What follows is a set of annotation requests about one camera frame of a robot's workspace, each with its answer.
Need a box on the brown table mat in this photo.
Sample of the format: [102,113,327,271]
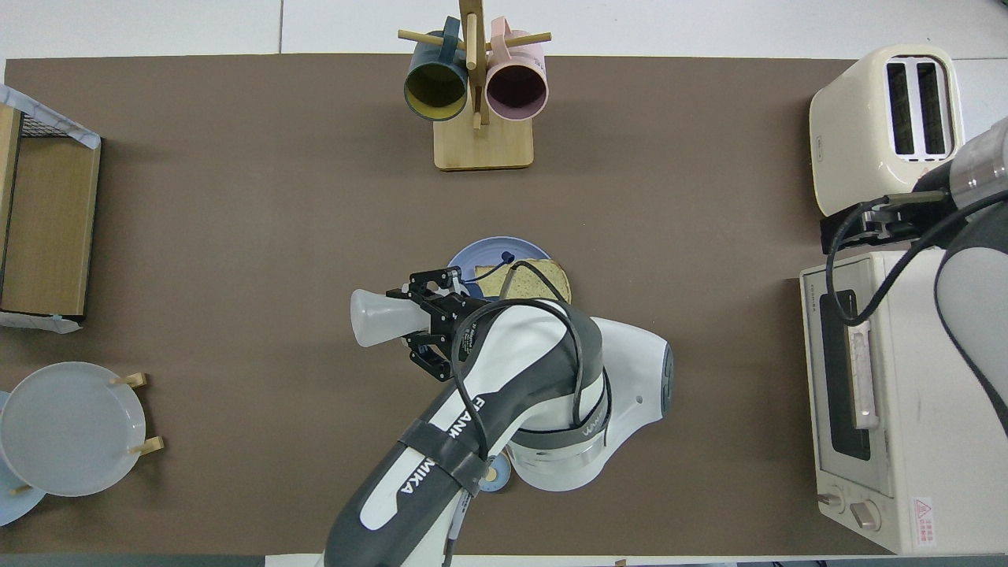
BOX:
[0,54,971,556]

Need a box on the wooden shelf with wire basket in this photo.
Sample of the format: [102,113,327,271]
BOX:
[0,104,102,317]

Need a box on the cream two-slot toaster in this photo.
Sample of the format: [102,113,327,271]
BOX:
[809,44,968,218]

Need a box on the light blue plate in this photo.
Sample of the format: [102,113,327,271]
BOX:
[0,390,46,527]

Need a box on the slice of bread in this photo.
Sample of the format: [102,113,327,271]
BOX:
[474,258,573,305]

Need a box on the squeeze bottle with blue cap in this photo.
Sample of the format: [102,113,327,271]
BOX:
[350,250,517,349]

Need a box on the pink mug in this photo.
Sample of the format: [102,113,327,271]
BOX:
[484,17,549,122]

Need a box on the grey-blue plate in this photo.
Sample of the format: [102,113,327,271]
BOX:
[0,361,147,498]

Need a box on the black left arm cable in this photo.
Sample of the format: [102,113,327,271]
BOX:
[449,260,588,431]

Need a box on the white toaster oven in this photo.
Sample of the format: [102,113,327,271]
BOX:
[799,250,1008,555]

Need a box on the white checked cloth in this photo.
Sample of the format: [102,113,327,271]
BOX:
[0,83,102,150]

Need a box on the wooden mug tree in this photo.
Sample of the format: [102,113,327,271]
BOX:
[398,0,552,172]

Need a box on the wooden plate rack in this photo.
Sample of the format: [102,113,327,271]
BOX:
[9,372,165,497]

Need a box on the dark teal mug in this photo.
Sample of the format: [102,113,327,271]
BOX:
[403,17,470,122]

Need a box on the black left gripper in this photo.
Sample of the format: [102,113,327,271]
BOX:
[386,266,486,385]

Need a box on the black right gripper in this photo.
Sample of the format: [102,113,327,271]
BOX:
[821,162,958,254]

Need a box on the blue round plate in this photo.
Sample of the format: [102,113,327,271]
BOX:
[447,236,554,302]

